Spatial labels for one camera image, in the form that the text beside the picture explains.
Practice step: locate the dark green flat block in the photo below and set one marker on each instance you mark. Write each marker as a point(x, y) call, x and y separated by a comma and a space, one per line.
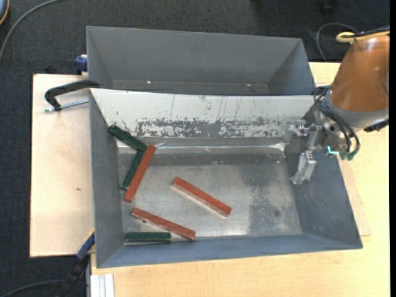
point(127, 137)
point(132, 170)
point(148, 237)

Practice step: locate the grey metal bin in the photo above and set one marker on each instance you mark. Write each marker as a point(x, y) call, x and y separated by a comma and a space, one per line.
point(198, 153)

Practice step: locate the red-brown flat block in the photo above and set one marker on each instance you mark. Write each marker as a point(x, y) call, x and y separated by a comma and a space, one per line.
point(201, 196)
point(162, 223)
point(140, 172)

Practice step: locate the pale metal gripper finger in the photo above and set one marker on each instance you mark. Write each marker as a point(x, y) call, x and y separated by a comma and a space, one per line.
point(295, 129)
point(304, 170)

